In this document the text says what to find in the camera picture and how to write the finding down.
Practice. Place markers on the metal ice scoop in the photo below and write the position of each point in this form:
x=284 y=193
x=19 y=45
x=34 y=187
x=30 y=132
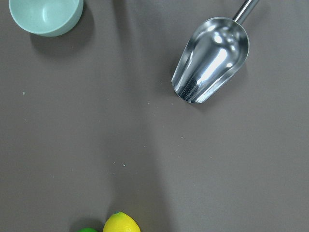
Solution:
x=217 y=49

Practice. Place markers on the mint green bowl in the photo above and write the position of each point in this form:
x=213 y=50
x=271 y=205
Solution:
x=47 y=18

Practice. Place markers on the yellow lemon front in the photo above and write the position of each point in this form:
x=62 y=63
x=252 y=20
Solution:
x=120 y=222

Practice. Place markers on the green lime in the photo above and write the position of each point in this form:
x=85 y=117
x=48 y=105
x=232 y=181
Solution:
x=87 y=230

